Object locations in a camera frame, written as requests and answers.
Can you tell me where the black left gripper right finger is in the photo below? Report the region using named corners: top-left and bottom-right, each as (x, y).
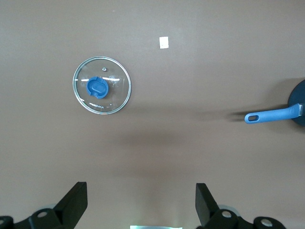
top-left (195, 183), bottom-right (258, 229)

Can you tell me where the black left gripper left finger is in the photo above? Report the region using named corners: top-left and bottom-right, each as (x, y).
top-left (14, 181), bottom-right (88, 229)

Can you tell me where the glass lid with blue knob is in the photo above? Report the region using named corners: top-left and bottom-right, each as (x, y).
top-left (72, 56), bottom-right (132, 116)

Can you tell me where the brown table cover sheet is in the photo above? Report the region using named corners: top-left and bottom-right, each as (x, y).
top-left (0, 0), bottom-right (305, 229)

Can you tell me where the small square tape patch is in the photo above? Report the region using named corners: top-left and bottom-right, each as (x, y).
top-left (159, 36), bottom-right (170, 50)

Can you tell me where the black saucepan with blue handle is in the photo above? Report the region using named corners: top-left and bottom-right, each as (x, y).
top-left (244, 78), bottom-right (305, 127)

